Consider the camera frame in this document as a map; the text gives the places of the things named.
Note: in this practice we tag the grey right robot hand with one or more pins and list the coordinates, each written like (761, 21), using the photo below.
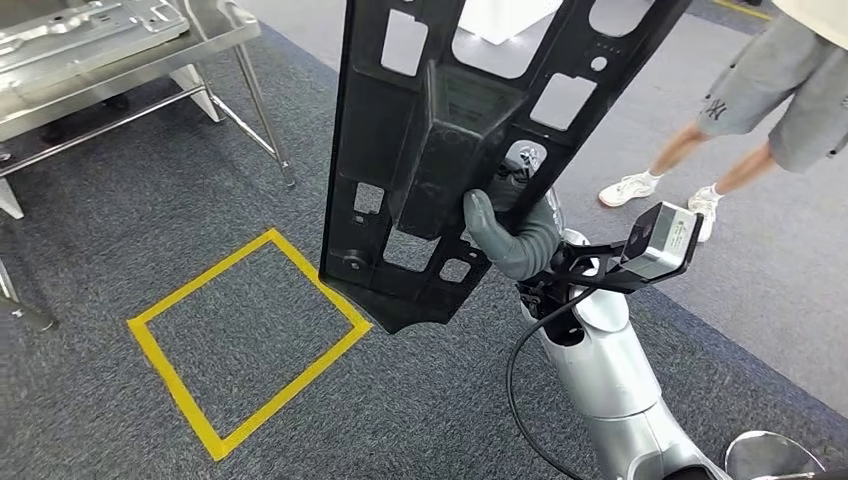
(487, 232)

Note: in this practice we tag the black plastic panel part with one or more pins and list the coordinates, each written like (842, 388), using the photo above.
(371, 132)

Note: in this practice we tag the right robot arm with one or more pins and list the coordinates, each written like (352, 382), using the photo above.
(596, 378)

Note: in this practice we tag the stainless steel workbench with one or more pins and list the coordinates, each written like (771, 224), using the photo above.
(218, 33)

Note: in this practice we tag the white block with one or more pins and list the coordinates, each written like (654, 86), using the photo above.
(510, 20)

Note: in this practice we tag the person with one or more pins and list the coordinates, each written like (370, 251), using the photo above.
(762, 73)

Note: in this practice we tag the white cabinet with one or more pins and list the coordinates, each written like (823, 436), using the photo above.
(195, 89)

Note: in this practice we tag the yellow floor tape square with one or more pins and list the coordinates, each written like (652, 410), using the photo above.
(169, 384)
(742, 8)

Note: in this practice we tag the stamped metal panel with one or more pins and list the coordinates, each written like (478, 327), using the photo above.
(79, 40)

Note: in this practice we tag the stainless steel table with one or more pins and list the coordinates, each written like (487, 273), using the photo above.
(33, 318)

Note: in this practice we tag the black right camera bracket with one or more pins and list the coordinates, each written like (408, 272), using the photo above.
(583, 268)

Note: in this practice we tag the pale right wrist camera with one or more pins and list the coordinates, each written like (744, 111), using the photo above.
(662, 242)

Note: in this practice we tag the chrome stanchion post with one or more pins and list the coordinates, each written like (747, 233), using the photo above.
(775, 457)

